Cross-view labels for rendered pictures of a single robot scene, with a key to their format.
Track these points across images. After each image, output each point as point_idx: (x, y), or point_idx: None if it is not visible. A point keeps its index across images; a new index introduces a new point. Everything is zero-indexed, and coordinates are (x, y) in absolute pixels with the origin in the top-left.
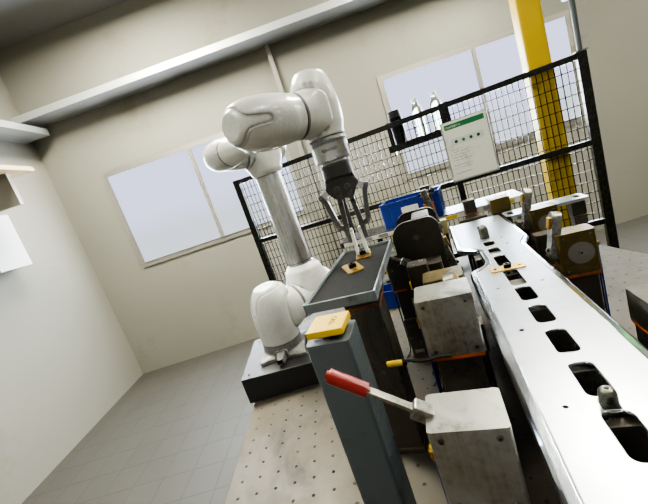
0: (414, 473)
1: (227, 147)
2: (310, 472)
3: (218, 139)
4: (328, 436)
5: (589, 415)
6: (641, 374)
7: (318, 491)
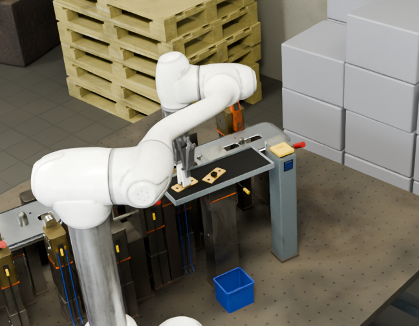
0: (247, 268)
1: (171, 143)
2: (285, 311)
3: (158, 144)
4: (253, 321)
5: (249, 144)
6: (223, 140)
7: (291, 299)
